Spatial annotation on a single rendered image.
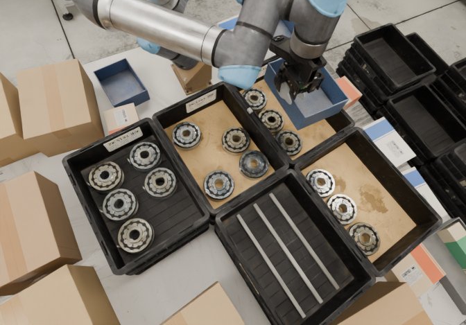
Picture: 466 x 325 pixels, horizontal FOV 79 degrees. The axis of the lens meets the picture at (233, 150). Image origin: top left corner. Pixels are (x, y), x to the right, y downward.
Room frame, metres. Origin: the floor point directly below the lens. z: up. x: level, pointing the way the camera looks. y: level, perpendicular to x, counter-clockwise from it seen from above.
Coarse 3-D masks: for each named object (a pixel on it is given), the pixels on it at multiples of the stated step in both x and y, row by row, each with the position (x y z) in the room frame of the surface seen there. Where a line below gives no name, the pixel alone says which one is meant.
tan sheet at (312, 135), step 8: (264, 80) 0.76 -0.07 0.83; (264, 88) 0.72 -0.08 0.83; (272, 96) 0.69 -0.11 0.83; (272, 104) 0.65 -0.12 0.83; (280, 112) 0.62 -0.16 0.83; (288, 120) 0.59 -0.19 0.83; (288, 128) 0.56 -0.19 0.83; (304, 128) 0.57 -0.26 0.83; (312, 128) 0.58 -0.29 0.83; (320, 128) 0.58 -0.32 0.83; (328, 128) 0.59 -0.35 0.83; (304, 136) 0.54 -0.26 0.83; (312, 136) 0.54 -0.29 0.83; (320, 136) 0.55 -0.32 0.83; (328, 136) 0.56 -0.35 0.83; (288, 144) 0.49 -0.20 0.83; (304, 144) 0.50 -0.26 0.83; (312, 144) 0.51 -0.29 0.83; (304, 152) 0.47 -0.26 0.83
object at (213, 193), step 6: (210, 174) 0.31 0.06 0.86; (216, 174) 0.31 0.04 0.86; (222, 174) 0.32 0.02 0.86; (228, 174) 0.32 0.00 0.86; (210, 180) 0.29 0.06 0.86; (228, 180) 0.30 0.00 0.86; (204, 186) 0.26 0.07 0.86; (210, 186) 0.27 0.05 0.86; (228, 186) 0.28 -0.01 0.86; (210, 192) 0.25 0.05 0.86; (216, 192) 0.25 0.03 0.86; (222, 192) 0.25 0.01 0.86; (228, 192) 0.26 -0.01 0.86; (216, 198) 0.23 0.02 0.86; (222, 198) 0.23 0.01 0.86
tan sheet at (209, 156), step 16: (208, 112) 0.56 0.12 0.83; (224, 112) 0.57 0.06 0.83; (208, 128) 0.49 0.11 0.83; (224, 128) 0.51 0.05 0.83; (208, 144) 0.43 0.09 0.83; (192, 160) 0.36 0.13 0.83; (208, 160) 0.37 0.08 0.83; (224, 160) 0.38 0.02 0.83; (240, 176) 0.33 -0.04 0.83; (240, 192) 0.27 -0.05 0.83
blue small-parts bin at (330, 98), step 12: (276, 60) 0.59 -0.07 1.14; (276, 72) 0.59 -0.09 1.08; (324, 72) 0.59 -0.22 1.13; (324, 84) 0.57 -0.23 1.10; (336, 84) 0.55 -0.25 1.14; (276, 96) 0.51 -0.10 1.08; (312, 96) 0.54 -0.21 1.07; (324, 96) 0.55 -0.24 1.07; (336, 96) 0.53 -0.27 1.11; (288, 108) 0.46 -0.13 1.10; (300, 108) 0.49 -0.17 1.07; (312, 108) 0.49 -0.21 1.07; (324, 108) 0.50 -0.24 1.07; (336, 108) 0.48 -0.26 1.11; (300, 120) 0.42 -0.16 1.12; (312, 120) 0.43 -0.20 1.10
